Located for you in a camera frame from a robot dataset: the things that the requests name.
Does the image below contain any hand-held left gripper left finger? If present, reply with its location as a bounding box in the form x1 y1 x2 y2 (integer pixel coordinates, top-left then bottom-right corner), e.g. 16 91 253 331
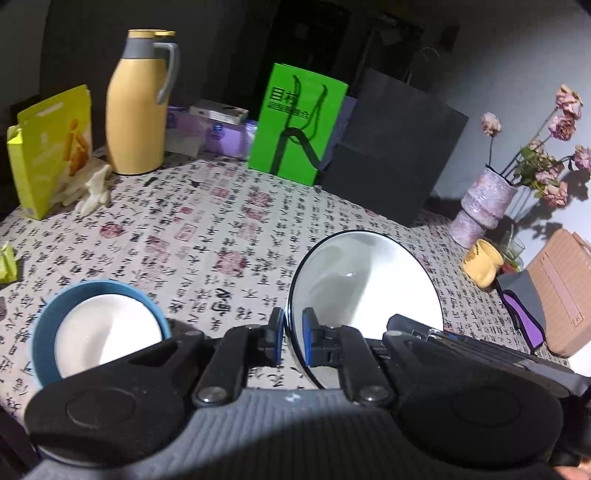
122 307 286 409

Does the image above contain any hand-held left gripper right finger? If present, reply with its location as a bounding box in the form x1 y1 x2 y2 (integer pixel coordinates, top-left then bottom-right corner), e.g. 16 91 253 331
301 308 462 407

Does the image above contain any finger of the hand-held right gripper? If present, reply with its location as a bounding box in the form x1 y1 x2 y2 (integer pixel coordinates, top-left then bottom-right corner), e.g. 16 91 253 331
387 314 573 370

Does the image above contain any large white bowl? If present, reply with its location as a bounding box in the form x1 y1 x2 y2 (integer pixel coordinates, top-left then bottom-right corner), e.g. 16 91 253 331
287 229 445 391

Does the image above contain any small white bowl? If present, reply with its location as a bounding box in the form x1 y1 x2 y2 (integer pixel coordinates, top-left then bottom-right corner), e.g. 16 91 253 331
54 294 164 380

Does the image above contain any blue bowl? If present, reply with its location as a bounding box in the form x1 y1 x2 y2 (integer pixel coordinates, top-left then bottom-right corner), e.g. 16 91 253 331
31 279 172 388

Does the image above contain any grey and purple pouch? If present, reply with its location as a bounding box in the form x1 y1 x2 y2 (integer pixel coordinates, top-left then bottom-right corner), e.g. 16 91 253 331
496 270 548 356

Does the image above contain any yellow mug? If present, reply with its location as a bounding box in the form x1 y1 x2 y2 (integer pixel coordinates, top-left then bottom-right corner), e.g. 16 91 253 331
462 239 505 289

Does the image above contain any pink suitcase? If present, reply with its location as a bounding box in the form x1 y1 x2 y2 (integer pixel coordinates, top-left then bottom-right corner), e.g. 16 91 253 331
524 227 591 358

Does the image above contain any clear drinking glass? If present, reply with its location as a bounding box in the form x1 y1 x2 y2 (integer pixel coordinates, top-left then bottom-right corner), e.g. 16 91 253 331
501 228 527 273

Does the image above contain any calligraphy print tablecloth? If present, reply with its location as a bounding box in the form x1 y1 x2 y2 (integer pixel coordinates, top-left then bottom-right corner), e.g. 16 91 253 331
0 145 575 416

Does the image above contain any purple ceramic vase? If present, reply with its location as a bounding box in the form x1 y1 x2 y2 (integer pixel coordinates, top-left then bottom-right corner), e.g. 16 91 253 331
450 165 519 250

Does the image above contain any green paper bag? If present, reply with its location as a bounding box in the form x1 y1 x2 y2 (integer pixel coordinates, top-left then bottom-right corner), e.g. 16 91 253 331
248 63 349 186

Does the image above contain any purple tissue pack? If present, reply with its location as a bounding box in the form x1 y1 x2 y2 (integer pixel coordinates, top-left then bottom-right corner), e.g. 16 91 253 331
166 105 259 158

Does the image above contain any black paper bag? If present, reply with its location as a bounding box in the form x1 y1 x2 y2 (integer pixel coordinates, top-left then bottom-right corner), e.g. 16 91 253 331
321 48 469 228

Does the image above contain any small white box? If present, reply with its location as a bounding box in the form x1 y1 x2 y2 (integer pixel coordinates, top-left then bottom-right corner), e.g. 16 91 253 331
189 99 250 125

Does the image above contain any yellow thermos jug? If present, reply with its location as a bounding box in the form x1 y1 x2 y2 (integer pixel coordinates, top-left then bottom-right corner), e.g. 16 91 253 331
105 29 181 175

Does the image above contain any dried pink rose bouquet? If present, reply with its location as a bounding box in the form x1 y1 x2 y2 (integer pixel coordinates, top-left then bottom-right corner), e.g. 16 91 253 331
480 83 591 208

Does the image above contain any small green wrapper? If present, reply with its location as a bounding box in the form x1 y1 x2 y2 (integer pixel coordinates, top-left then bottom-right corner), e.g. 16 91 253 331
0 242 19 284

